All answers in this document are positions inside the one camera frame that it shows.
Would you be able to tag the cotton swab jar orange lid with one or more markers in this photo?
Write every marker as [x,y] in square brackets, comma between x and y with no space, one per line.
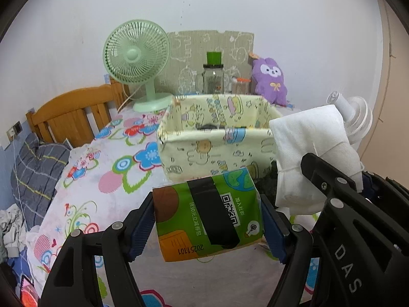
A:
[241,85]

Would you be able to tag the green plastic cup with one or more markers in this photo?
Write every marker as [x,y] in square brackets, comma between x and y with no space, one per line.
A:
[214,58]

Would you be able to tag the yellow cartoon fabric storage box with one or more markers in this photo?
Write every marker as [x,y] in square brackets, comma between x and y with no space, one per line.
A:
[188,153]

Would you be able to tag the green desk fan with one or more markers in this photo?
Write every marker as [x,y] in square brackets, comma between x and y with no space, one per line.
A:
[135,53]

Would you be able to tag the white floor fan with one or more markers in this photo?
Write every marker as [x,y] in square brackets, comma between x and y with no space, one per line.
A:
[357,116]

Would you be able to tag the crumpled clothes pile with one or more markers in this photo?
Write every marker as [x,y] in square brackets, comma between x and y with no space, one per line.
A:
[13,232]

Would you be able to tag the floral tablecloth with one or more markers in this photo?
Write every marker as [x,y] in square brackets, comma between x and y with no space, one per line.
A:
[106,179]

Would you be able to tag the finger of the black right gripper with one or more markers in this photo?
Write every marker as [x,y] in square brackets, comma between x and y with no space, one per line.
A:
[385,194]
[363,252]

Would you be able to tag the purple plush bunny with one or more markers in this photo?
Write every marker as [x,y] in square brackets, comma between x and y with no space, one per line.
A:
[268,80]

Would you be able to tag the grey plaid pillow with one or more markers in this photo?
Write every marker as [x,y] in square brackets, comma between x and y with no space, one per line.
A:
[38,167]

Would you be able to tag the green tissue pack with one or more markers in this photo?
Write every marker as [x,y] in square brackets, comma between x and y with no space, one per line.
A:
[208,216]

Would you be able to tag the cardboard panel with cartoon drawings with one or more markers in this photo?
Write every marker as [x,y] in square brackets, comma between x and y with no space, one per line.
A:
[189,53]

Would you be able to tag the wall power outlet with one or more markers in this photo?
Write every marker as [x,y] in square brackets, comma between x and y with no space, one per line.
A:
[14,131]

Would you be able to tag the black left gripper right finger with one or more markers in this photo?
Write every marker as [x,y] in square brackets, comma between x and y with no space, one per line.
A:
[293,246]

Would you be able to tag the glass mason jar mug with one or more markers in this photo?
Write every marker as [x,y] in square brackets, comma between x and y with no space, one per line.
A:
[211,80]

